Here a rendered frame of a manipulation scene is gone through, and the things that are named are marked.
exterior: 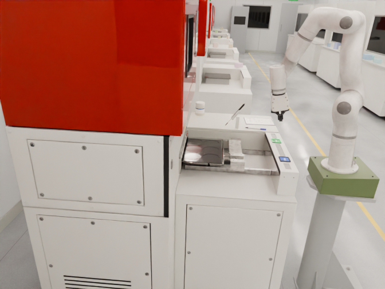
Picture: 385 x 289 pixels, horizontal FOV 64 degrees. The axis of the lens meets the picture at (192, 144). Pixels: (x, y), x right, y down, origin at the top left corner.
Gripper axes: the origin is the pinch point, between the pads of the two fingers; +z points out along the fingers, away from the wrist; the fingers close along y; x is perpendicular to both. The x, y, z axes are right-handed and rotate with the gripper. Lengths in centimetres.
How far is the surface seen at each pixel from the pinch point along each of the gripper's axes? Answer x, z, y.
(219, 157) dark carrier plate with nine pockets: -15.5, 13.7, -39.5
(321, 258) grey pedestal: -30, 84, 14
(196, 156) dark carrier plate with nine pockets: -16, 11, -53
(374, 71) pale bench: 421, 89, 244
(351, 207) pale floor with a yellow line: 78, 130, 74
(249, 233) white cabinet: -46, 47, -28
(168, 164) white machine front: -66, -10, -58
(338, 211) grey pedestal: -30, 50, 24
